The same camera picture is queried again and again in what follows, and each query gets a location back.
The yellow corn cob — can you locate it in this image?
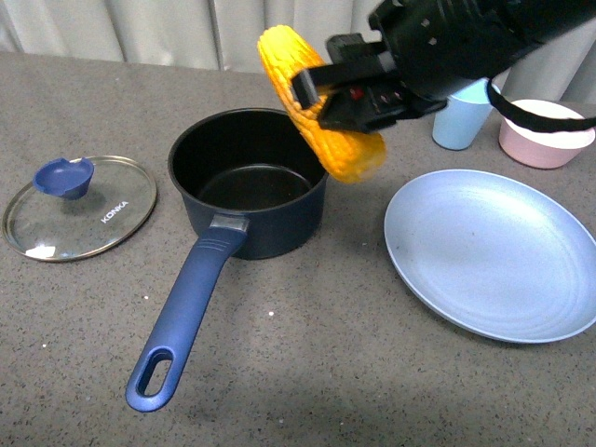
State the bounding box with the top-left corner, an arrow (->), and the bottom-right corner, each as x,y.
257,24 -> 386,183

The dark blue saucepan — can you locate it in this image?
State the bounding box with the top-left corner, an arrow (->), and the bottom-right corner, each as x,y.
126,108 -> 328,413

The light blue plastic cup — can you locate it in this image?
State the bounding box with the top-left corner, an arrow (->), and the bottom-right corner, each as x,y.
432,78 -> 493,151

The white curtain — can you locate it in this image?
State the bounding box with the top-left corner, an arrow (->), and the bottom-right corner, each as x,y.
1,1 -> 595,103

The black cable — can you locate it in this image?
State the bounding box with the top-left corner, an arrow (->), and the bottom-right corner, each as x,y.
486,77 -> 596,135

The light blue plate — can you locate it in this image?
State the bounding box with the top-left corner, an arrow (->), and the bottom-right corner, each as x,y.
384,169 -> 595,344

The pink white bowl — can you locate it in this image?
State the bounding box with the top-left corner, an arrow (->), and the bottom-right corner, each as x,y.
499,99 -> 595,169

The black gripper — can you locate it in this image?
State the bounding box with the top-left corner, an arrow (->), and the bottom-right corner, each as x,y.
291,0 -> 518,135

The glass lid with blue knob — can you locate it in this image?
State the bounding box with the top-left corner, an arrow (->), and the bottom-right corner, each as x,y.
1,156 -> 157,263

